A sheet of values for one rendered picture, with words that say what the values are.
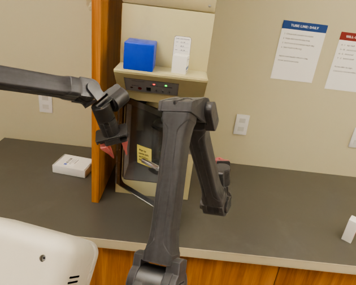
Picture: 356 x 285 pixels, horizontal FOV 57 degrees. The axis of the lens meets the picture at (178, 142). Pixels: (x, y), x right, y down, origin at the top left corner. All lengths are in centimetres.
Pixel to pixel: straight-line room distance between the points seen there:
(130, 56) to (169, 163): 56
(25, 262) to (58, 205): 84
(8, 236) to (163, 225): 27
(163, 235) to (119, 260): 70
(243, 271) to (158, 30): 95
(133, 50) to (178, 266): 72
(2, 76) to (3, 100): 106
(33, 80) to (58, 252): 51
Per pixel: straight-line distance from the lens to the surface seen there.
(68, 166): 161
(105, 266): 138
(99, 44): 117
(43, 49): 181
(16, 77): 94
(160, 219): 67
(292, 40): 173
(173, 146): 66
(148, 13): 122
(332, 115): 190
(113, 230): 129
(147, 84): 119
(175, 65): 116
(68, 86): 97
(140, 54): 113
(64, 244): 58
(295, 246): 139
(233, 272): 137
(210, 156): 86
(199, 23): 122
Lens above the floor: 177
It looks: 25 degrees down
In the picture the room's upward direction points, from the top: 7 degrees clockwise
